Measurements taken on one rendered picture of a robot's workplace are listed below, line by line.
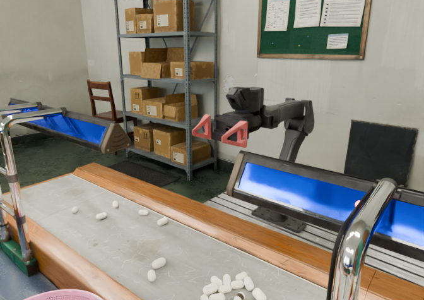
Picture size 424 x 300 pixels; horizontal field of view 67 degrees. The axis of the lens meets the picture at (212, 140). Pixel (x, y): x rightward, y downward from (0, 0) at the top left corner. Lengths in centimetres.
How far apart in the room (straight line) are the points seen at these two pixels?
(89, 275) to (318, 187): 59
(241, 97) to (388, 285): 56
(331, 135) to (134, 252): 213
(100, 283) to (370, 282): 62
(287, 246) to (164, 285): 34
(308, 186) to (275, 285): 40
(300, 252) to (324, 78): 200
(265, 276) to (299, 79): 217
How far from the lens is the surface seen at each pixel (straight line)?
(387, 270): 111
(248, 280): 81
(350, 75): 267
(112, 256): 95
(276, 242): 94
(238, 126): 78
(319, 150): 286
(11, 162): 95
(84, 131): 87
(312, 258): 90
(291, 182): 50
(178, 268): 88
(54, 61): 523
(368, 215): 36
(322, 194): 48
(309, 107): 116
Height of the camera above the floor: 128
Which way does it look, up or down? 16 degrees down
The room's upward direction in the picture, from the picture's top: straight up
